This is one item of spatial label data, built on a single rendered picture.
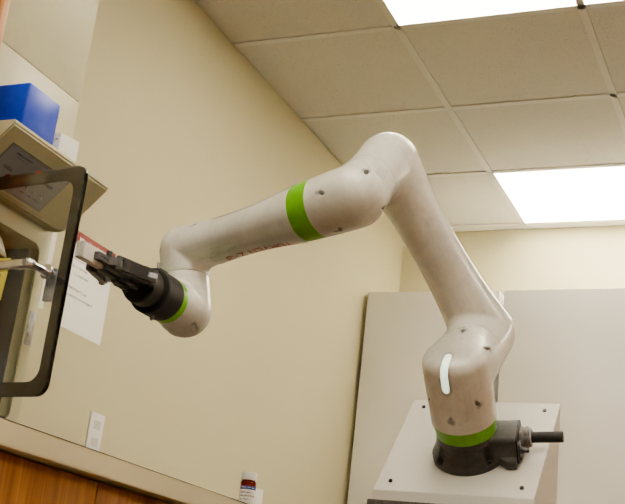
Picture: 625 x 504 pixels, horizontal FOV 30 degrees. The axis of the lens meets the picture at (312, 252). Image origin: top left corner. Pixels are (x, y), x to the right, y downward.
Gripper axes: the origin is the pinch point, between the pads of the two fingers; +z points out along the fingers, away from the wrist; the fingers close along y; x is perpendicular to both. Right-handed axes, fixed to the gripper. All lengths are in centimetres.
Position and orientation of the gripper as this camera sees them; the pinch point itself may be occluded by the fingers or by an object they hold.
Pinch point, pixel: (90, 254)
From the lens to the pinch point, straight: 211.4
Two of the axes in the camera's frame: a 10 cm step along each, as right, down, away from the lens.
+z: -3.9, -3.3, -8.6
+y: 9.1, -0.4, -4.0
